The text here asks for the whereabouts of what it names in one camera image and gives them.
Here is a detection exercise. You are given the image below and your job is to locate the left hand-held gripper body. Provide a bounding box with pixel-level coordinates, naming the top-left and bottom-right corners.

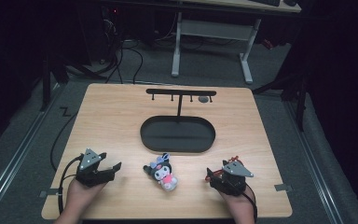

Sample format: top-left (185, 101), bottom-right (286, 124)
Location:
top-left (75, 147), bottom-right (116, 189)

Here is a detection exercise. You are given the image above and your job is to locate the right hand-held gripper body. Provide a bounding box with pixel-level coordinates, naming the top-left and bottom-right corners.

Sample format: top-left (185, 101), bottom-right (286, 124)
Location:
top-left (210, 161), bottom-right (255, 197)

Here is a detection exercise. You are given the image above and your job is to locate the black and white plush toy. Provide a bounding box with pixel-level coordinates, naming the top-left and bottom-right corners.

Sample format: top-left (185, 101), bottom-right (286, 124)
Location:
top-left (143, 152), bottom-right (179, 192)

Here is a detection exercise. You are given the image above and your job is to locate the black hanger stand with tray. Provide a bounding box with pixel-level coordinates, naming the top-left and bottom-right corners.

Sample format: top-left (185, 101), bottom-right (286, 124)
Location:
top-left (139, 88), bottom-right (217, 154)

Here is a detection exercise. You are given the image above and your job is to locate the person's left hand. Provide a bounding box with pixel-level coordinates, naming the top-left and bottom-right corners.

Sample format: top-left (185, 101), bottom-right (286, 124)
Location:
top-left (65, 178), bottom-right (107, 208)

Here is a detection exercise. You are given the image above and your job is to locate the person's right hand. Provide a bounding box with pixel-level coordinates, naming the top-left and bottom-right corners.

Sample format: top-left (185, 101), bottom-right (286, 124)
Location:
top-left (218, 186), bottom-right (255, 214)

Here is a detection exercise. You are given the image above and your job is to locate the grey tape piece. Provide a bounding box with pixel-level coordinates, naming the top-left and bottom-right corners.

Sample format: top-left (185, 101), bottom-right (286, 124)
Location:
top-left (274, 183), bottom-right (294, 192)
top-left (39, 189), bottom-right (60, 199)

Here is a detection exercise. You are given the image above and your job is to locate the black zigzag tape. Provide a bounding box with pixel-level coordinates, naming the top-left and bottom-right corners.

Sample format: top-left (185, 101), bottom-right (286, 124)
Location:
top-left (59, 106), bottom-right (73, 118)

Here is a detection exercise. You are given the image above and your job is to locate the black metal stand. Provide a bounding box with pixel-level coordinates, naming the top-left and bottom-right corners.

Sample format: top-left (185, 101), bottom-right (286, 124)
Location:
top-left (39, 52), bottom-right (71, 112)
top-left (252, 69), bottom-right (310, 133)

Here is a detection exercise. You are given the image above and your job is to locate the dark computer tower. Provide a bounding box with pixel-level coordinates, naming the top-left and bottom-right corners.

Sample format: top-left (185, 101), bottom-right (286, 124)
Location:
top-left (101, 6), bottom-right (123, 64)

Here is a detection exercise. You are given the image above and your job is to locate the red object under desk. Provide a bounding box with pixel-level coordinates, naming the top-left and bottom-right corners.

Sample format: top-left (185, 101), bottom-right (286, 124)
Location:
top-left (261, 38), bottom-right (275, 51)

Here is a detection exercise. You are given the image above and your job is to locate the white desk with metal legs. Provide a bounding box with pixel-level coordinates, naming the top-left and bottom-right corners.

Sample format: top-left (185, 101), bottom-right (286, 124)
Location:
top-left (171, 0), bottom-right (302, 85)

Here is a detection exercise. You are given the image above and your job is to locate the black keyboard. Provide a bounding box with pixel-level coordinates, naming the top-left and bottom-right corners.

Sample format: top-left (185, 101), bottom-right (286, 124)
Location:
top-left (251, 0), bottom-right (282, 7)

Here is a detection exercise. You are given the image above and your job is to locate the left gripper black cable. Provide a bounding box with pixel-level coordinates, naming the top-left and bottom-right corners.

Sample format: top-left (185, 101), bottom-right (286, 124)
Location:
top-left (57, 154), bottom-right (85, 216)

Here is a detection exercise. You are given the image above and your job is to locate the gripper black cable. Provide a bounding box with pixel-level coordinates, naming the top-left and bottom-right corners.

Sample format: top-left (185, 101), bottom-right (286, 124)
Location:
top-left (243, 182), bottom-right (259, 223)
top-left (57, 154), bottom-right (85, 216)

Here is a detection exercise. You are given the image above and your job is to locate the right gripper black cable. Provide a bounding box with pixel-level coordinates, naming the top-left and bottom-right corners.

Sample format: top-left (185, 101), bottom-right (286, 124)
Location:
top-left (243, 182), bottom-right (259, 223)

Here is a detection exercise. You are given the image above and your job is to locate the black cable beside table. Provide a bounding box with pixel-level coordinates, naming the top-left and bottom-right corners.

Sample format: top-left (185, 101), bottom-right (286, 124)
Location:
top-left (49, 112), bottom-right (78, 172)

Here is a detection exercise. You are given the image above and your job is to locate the metal floor rail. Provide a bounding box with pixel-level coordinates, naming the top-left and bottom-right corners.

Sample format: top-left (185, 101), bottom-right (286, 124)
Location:
top-left (282, 101), bottom-right (345, 224)
top-left (0, 83), bottom-right (62, 218)

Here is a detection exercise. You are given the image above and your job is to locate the black floor cable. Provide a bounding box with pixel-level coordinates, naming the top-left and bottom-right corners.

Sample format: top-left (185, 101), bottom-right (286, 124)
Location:
top-left (117, 46), bottom-right (145, 85)

